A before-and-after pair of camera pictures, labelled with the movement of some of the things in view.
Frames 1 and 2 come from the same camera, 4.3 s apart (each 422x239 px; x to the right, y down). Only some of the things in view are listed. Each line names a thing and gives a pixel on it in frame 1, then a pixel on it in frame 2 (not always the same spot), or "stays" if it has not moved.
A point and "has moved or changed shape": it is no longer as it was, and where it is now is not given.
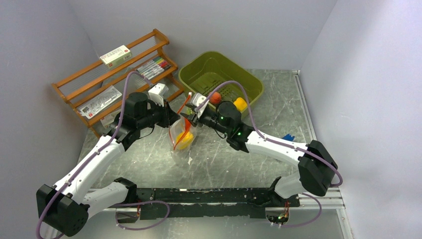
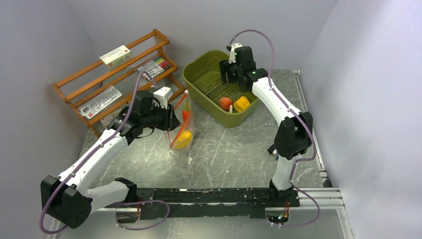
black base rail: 152,203 stays
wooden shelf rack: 98,91 stays
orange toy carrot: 187,126 has moved or changed shape
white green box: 116,56 stays
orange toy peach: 215,97 has moved or changed shape
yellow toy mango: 186,140 stays
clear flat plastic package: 91,107 stays
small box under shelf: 108,120 stays
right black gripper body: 206,117 to 233,72
